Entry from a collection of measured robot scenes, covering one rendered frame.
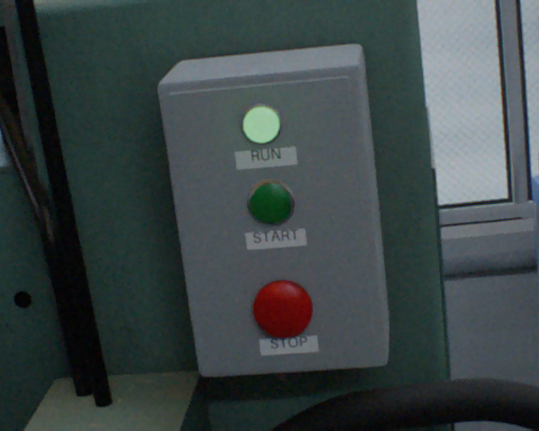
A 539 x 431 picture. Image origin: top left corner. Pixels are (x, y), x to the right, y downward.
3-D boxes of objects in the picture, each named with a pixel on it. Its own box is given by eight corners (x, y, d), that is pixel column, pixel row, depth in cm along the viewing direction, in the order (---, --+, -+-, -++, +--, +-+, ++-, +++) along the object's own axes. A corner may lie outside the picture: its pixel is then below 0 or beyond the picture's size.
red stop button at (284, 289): (258, 334, 62) (251, 279, 61) (316, 329, 62) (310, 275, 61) (256, 342, 61) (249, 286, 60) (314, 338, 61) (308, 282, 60)
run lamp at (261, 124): (243, 145, 59) (239, 105, 58) (285, 141, 59) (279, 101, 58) (242, 148, 58) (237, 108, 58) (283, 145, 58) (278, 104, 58)
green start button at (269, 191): (250, 226, 60) (244, 180, 60) (298, 223, 60) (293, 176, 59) (249, 231, 60) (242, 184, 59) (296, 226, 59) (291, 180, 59)
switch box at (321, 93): (215, 335, 69) (176, 59, 64) (390, 323, 68) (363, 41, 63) (198, 382, 63) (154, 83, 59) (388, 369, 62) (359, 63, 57)
